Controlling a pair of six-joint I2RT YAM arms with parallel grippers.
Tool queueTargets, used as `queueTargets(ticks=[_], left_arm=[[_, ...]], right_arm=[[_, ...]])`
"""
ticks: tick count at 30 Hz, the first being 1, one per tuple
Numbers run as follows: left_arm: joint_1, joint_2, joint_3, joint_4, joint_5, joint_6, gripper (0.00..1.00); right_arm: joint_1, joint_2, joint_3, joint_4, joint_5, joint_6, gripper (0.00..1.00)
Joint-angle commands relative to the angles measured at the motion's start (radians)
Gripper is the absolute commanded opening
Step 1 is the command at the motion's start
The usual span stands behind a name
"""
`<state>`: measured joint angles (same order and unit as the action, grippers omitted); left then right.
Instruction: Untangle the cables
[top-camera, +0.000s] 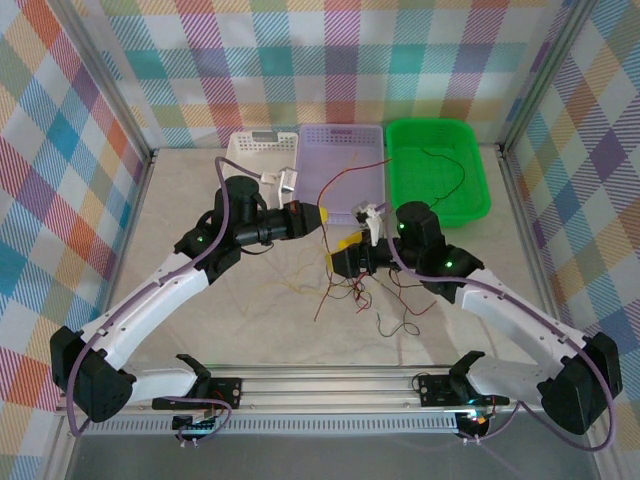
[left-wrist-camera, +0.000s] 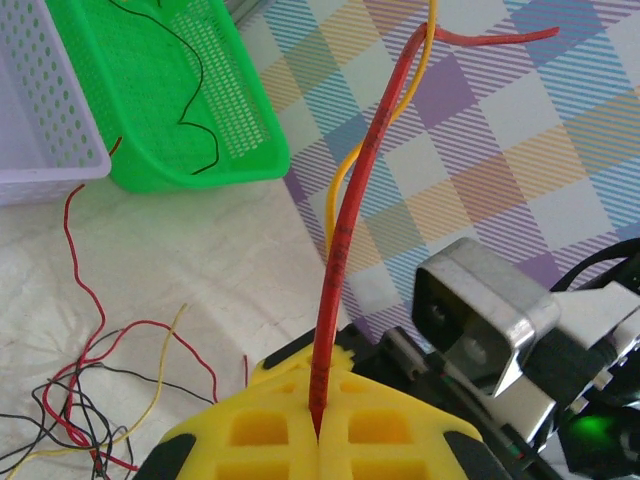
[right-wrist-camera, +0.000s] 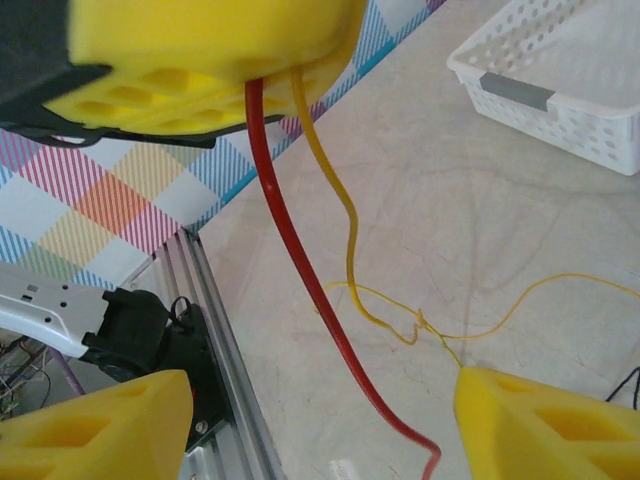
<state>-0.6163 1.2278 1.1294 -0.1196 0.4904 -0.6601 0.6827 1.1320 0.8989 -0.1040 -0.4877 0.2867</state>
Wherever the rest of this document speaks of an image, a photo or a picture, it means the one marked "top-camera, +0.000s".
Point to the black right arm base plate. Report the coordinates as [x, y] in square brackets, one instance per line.
[435, 390]

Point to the white plastic basket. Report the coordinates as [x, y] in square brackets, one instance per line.
[250, 150]

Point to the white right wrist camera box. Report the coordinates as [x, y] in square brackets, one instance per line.
[371, 217]

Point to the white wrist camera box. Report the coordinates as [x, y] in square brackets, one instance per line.
[289, 180]
[371, 217]

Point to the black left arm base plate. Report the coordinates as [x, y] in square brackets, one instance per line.
[227, 392]

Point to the aluminium side rail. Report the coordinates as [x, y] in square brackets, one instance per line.
[140, 190]
[515, 200]

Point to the small circuit board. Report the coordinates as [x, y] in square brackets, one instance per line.
[197, 425]
[475, 422]

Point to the green plastic basket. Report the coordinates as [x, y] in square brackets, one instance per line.
[425, 175]

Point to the aluminium frame post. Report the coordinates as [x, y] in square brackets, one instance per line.
[545, 75]
[110, 75]

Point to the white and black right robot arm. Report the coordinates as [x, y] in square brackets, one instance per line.
[510, 320]

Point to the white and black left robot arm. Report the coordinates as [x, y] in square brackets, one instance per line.
[150, 300]

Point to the purple plastic basket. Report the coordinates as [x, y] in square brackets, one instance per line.
[360, 145]

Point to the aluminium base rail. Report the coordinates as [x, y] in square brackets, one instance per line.
[325, 395]

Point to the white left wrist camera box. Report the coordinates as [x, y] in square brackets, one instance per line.
[289, 180]

